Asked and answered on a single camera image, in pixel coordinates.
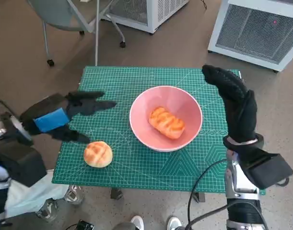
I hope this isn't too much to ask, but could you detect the black table bracket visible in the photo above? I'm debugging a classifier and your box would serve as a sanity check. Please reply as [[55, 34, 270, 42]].
[[193, 191, 206, 203], [110, 188, 123, 200]]

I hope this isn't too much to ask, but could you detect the long black right arm cable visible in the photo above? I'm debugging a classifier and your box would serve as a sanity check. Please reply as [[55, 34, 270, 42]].
[[187, 158, 269, 230]]

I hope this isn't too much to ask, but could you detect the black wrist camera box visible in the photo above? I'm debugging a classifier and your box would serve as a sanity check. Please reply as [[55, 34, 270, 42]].
[[242, 153, 293, 190], [0, 136, 47, 188]]

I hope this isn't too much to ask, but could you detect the long striped toy bread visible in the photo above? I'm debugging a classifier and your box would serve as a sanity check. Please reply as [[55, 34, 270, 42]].
[[148, 107, 186, 140]]

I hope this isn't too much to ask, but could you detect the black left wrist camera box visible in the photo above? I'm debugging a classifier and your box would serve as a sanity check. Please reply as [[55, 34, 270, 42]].
[[0, 136, 47, 188]]

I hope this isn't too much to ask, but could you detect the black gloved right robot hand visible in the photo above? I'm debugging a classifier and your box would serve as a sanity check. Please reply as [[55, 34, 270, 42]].
[[201, 64, 258, 144]]

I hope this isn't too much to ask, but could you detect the person's leg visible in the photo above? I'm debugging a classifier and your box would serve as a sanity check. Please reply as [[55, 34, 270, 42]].
[[4, 169, 70, 218], [112, 222, 137, 230]]

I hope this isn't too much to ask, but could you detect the short black camera cable loop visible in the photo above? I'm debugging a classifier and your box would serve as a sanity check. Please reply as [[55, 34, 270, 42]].
[[275, 177, 290, 186]]

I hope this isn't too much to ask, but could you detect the white mesh cabinet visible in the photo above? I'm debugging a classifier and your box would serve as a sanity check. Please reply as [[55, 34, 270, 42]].
[[100, 0, 190, 35], [208, 0, 293, 72]]

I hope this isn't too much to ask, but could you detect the person's white shoe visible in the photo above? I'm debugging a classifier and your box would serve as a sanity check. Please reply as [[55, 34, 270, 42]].
[[167, 216, 183, 230], [130, 215, 144, 230]]

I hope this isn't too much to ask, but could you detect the thin white metal pole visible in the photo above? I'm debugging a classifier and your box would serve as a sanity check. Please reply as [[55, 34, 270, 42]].
[[94, 0, 101, 67]]

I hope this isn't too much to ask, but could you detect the pink bowl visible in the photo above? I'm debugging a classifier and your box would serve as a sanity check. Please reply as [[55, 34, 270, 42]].
[[129, 86, 203, 153]]

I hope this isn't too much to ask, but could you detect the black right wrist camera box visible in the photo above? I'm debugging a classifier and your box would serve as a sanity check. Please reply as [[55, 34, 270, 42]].
[[242, 153, 293, 190]]

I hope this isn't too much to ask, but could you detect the green cutting mat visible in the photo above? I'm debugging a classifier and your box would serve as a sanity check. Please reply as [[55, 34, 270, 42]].
[[52, 66, 267, 195]]

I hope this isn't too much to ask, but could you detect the round toy bread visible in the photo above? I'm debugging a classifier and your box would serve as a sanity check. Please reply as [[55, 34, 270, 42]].
[[83, 140, 114, 168]]

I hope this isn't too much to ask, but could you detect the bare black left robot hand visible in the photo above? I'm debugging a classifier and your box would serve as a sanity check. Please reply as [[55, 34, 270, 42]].
[[18, 90, 117, 145]]

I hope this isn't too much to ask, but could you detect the small black camera device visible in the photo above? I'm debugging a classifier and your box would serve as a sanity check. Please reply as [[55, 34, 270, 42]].
[[75, 219, 95, 230]]

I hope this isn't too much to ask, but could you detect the grey office chair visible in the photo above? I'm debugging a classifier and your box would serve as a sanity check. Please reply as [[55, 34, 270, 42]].
[[26, 0, 127, 67]]

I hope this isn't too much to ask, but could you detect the person's silver shoe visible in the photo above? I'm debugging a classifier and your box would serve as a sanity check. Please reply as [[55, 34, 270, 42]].
[[64, 184, 85, 206], [36, 198, 58, 219]]

